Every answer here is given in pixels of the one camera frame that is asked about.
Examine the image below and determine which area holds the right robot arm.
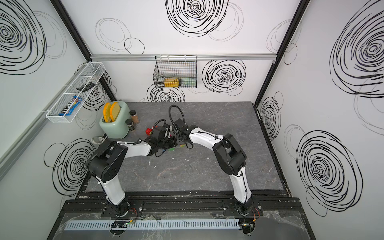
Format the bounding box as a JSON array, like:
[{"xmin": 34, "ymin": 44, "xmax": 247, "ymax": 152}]
[{"xmin": 172, "ymin": 119, "xmax": 253, "ymax": 215}]

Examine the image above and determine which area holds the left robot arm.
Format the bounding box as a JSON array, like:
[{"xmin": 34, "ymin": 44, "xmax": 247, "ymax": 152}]
[{"xmin": 87, "ymin": 126, "xmax": 178, "ymax": 217}]

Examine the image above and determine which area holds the red lego brick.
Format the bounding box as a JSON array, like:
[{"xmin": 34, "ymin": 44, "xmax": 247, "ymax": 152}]
[{"xmin": 146, "ymin": 128, "xmax": 154, "ymax": 136}]

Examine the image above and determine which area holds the dark pepper jar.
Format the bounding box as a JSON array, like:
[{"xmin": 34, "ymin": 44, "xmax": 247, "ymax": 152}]
[{"xmin": 126, "ymin": 119, "xmax": 136, "ymax": 131}]

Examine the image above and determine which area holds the mint green toaster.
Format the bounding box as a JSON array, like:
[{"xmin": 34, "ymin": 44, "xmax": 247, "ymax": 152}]
[{"xmin": 99, "ymin": 101, "xmax": 131, "ymax": 139}]

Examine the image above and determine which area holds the yellow item in basket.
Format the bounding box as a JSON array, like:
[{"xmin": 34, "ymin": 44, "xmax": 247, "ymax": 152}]
[{"xmin": 164, "ymin": 78, "xmax": 181, "ymax": 88}]

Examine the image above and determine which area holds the yellow toast slice right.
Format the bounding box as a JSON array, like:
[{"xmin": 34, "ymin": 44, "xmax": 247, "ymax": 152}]
[{"xmin": 110, "ymin": 102, "xmax": 121, "ymax": 122}]

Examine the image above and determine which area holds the yellow toast slice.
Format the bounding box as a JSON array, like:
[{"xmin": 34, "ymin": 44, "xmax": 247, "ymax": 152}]
[
  {"xmin": 103, "ymin": 103, "xmax": 112, "ymax": 123},
  {"xmin": 110, "ymin": 102, "xmax": 121, "ymax": 122}
]

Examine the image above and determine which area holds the yellow toast slice left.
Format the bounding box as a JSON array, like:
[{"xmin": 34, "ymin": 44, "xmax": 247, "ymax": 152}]
[{"xmin": 103, "ymin": 103, "xmax": 112, "ymax": 123}]

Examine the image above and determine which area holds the black remote control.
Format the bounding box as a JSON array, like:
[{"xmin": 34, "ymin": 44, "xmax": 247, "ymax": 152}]
[{"xmin": 77, "ymin": 82, "xmax": 96, "ymax": 93}]

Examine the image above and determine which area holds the blue candy packet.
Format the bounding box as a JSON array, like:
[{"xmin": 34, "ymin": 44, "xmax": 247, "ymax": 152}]
[{"xmin": 59, "ymin": 96, "xmax": 83, "ymax": 116}]

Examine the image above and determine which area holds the black wire wall basket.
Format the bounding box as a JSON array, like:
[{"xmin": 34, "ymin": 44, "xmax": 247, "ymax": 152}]
[{"xmin": 153, "ymin": 55, "xmax": 198, "ymax": 88}]

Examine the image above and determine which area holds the white wire wall shelf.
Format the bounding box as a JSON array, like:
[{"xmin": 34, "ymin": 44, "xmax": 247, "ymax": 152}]
[{"xmin": 46, "ymin": 62, "xmax": 106, "ymax": 124}]

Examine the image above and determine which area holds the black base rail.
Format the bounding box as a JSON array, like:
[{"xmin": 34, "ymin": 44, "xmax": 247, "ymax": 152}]
[{"xmin": 59, "ymin": 191, "xmax": 305, "ymax": 218}]

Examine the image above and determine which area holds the white slotted cable duct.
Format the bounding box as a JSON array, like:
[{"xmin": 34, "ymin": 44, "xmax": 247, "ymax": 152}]
[{"xmin": 64, "ymin": 219, "xmax": 241, "ymax": 231}]

